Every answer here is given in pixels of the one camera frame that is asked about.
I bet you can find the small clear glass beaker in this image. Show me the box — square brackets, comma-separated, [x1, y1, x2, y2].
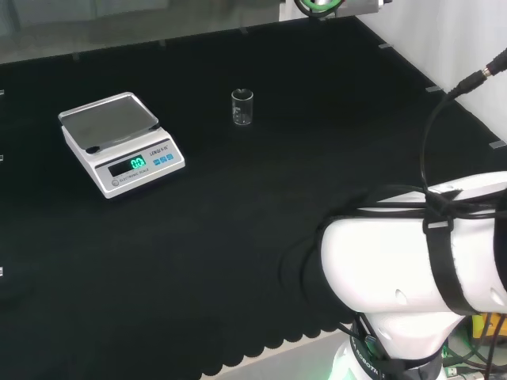
[231, 89, 254, 127]

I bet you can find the black bench cloth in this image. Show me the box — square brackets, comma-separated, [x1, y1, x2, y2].
[0, 15, 507, 380]

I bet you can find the white electronic balance steel pan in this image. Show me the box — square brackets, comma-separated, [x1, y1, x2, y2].
[58, 91, 186, 200]

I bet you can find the pale board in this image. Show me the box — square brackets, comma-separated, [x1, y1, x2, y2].
[0, 0, 282, 67]

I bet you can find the thick black cable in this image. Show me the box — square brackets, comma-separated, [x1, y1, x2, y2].
[418, 50, 507, 195]

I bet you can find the green cable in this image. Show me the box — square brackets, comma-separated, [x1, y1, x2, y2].
[295, 0, 344, 19]

